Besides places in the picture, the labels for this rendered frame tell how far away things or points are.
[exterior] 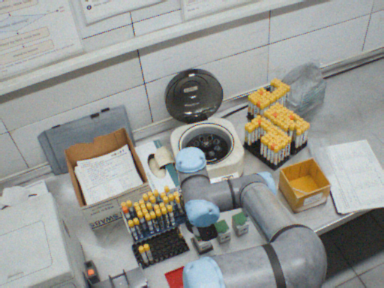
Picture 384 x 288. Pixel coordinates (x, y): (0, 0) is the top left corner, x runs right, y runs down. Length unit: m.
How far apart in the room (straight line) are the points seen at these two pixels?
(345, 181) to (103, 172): 0.88
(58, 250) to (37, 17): 0.67
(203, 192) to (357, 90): 1.14
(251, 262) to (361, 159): 1.08
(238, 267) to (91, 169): 1.05
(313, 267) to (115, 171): 1.04
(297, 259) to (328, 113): 1.24
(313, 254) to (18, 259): 0.78
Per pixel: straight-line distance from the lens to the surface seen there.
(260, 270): 0.64
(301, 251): 0.67
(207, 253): 1.39
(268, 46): 1.74
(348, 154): 1.67
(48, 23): 1.35
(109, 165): 1.60
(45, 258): 1.16
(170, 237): 1.43
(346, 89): 1.97
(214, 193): 1.00
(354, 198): 1.55
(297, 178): 1.57
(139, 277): 1.35
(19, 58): 1.41
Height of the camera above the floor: 2.12
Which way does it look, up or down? 48 degrees down
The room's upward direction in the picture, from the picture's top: 7 degrees counter-clockwise
